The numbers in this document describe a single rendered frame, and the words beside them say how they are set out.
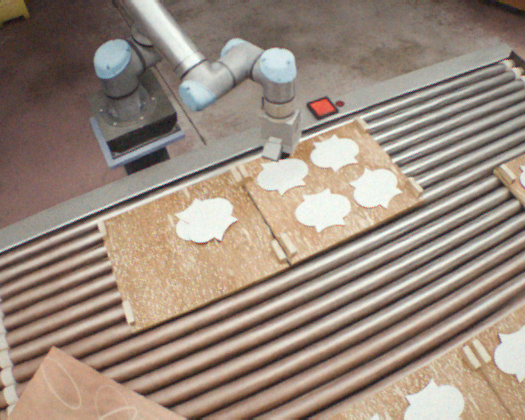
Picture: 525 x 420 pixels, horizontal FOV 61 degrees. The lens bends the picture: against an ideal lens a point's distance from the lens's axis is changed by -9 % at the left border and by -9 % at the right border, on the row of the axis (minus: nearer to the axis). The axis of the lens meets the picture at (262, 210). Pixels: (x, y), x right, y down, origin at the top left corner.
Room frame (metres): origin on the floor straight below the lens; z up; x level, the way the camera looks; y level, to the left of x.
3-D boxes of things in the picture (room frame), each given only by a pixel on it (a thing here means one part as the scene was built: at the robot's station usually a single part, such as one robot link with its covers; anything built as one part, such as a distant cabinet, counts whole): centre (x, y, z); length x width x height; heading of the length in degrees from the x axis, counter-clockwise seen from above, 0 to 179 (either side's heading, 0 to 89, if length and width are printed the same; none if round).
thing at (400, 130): (0.91, -0.12, 0.90); 1.95 x 0.05 x 0.05; 110
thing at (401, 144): (0.86, -0.14, 0.90); 1.95 x 0.05 x 0.05; 110
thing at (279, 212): (0.83, -0.19, 0.93); 0.41 x 0.35 x 0.02; 111
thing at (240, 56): (0.93, 0.01, 1.29); 0.11 x 0.11 x 0.08; 41
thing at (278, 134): (0.85, -0.05, 1.13); 0.12 x 0.09 x 0.16; 152
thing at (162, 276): (0.67, 0.20, 0.93); 0.41 x 0.35 x 0.02; 110
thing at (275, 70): (0.87, -0.06, 1.29); 0.09 x 0.08 x 0.11; 41
